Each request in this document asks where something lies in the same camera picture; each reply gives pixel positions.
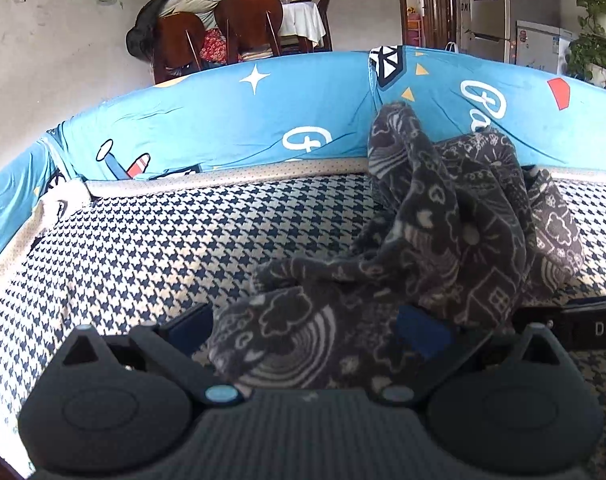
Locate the green potted plant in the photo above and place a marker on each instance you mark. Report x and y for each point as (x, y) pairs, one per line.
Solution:
(595, 40)

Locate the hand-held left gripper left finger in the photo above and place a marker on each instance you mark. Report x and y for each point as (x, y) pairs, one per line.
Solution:
(187, 329)

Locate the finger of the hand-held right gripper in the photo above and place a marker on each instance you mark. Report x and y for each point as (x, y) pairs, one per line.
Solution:
(533, 316)

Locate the grey patterned fleece garment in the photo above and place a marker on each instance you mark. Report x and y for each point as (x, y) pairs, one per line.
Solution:
(448, 240)

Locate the white chest freezer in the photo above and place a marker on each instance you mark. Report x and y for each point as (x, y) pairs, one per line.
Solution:
(538, 45)

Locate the blue printed sofa cover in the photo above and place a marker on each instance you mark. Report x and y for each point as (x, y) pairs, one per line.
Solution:
(223, 115)

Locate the pink storage rack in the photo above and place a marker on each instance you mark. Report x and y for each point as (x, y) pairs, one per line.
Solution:
(414, 27)

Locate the dark jacket pile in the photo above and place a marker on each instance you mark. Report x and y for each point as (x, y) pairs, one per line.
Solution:
(142, 32)

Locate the dark wooden chair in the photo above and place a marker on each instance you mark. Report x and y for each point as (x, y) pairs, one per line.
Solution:
(324, 10)

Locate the table with white tablecloth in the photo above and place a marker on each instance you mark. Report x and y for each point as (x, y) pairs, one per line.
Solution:
(300, 19)

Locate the brown wooden chair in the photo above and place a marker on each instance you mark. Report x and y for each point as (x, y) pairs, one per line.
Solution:
(180, 35)
(250, 20)

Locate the red floral cloth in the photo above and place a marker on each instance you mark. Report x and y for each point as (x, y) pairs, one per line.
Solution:
(213, 47)

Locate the houndstooth sofa seat cover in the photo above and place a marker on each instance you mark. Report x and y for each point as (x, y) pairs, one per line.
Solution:
(148, 260)

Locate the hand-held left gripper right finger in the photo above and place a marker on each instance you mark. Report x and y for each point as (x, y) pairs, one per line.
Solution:
(424, 334)

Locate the brown wooden door frame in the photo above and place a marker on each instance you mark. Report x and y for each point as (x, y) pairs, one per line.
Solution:
(433, 0)

